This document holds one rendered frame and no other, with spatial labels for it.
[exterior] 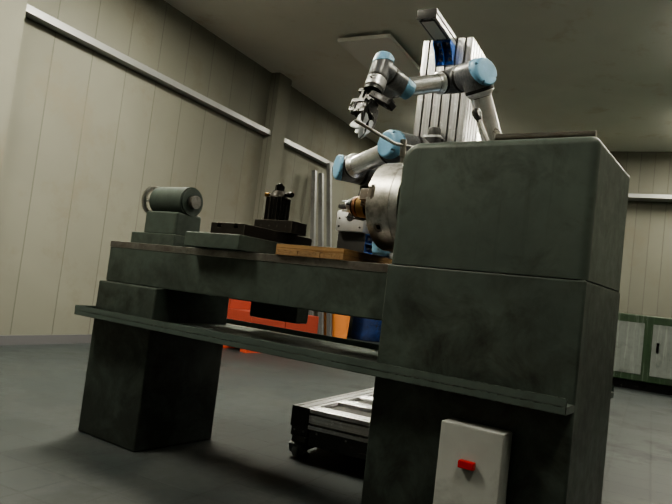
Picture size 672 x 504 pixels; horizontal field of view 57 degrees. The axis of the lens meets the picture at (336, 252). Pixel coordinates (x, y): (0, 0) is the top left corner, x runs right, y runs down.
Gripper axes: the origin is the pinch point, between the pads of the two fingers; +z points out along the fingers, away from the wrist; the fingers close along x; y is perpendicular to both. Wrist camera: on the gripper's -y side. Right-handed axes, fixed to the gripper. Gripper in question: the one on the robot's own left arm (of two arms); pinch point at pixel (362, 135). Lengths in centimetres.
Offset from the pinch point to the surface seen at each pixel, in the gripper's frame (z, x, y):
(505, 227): 32, -3, -57
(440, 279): 47, -9, -39
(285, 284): 52, -17, 24
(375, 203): 23.1, -7.1, -9.3
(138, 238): 38, -19, 119
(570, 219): 29, -2, -75
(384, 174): 12.3, -6.2, -9.7
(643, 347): -149, -645, -3
